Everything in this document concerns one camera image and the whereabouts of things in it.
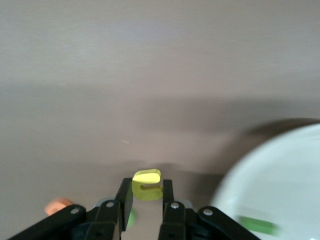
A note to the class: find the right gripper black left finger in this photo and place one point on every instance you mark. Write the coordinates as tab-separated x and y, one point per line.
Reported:
105	220

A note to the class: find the orange foam letter e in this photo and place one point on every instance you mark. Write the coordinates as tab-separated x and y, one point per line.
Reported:
56	206

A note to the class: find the beige round plate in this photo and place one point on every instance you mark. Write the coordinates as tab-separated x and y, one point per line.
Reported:
287	175

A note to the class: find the yellow foam letter u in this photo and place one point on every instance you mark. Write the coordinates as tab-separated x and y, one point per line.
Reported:
146	178

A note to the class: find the brown table cover sheet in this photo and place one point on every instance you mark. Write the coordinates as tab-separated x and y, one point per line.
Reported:
100	75

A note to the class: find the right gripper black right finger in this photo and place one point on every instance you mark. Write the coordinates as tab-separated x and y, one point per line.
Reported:
180	222

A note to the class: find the green foam letter l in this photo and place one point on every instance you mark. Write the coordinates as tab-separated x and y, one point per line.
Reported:
257	225

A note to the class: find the green foam letter p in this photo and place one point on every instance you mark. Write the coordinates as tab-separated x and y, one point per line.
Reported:
135	216

